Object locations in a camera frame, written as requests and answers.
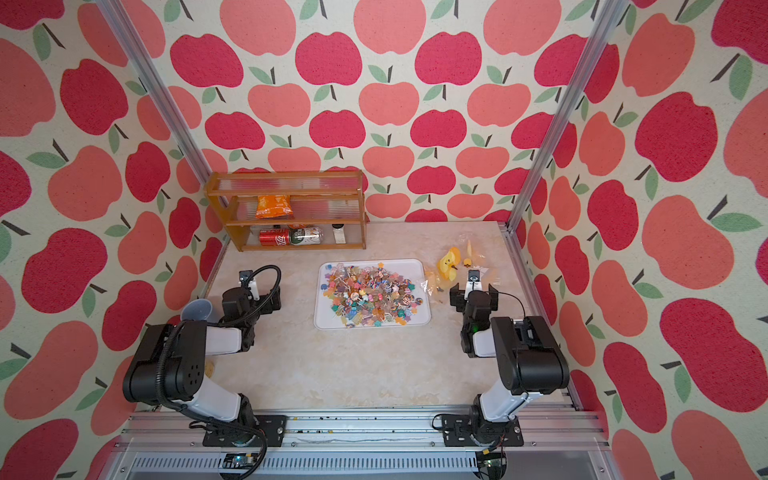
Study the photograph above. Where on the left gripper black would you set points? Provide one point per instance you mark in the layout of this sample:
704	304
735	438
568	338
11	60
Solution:
267	308

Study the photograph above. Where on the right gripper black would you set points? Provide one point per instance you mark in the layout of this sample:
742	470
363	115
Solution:
458	299

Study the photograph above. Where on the ziploc bag of yellow candies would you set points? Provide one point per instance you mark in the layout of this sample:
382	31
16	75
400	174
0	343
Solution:
448	264

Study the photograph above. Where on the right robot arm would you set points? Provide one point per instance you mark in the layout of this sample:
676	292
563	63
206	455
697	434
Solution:
529	361

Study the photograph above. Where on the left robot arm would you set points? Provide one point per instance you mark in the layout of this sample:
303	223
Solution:
168	370

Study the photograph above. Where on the poured candies pile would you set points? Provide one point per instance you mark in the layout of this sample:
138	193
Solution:
372	294

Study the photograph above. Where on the orange snack bag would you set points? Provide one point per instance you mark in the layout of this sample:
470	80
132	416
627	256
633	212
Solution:
274	206

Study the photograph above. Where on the grey blue mug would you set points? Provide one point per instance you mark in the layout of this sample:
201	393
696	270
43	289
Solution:
197	310

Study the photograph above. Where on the white plastic tray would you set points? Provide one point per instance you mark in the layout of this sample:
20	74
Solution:
372	294

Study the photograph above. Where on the red soda can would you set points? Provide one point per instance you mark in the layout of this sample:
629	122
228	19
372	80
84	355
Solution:
274	237

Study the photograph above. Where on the green soda can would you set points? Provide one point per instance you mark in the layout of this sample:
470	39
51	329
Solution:
306	236

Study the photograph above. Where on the wooden shelf rack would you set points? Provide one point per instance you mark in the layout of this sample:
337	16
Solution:
316	210

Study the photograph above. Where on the small white bottle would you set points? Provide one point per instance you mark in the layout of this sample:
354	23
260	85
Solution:
339	233

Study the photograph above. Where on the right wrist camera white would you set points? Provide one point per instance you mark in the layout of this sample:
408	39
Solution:
474	282

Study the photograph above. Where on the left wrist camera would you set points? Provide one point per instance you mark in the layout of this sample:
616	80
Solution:
248	282

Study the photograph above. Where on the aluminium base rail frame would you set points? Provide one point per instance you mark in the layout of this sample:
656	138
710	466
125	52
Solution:
552	442

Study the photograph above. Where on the left aluminium corner post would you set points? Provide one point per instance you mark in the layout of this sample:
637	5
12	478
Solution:
130	40

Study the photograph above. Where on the aluminium corner post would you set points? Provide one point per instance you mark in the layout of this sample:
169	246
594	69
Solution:
130	40
608	18

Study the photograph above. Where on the right aluminium corner post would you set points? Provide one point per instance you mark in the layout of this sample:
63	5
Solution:
608	18

